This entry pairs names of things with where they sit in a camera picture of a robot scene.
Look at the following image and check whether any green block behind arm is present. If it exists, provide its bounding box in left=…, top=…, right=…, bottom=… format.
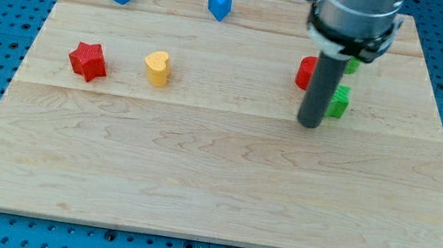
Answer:
left=344, top=57, right=360, bottom=75

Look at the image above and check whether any red circle block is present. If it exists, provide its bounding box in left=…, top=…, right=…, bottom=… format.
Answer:
left=295, top=56, right=318, bottom=90

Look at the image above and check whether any red star block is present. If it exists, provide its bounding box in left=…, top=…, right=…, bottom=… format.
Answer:
left=68, top=42, right=107, bottom=82

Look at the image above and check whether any wooden board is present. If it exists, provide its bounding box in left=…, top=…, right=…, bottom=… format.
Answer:
left=0, top=0, right=443, bottom=248

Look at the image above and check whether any green star block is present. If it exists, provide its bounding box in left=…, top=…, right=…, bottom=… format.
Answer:
left=325, top=85, right=351, bottom=118

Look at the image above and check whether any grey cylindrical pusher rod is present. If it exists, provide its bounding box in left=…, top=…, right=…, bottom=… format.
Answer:
left=297, top=53, right=349, bottom=129

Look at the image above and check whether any yellow heart block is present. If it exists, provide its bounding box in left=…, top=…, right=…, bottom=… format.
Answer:
left=144, top=51, right=171, bottom=88

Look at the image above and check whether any blue triangle block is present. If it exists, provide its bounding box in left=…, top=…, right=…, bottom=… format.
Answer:
left=208, top=0, right=233, bottom=22

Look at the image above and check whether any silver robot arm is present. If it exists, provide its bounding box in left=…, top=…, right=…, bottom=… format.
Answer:
left=297, top=0, right=405, bottom=129

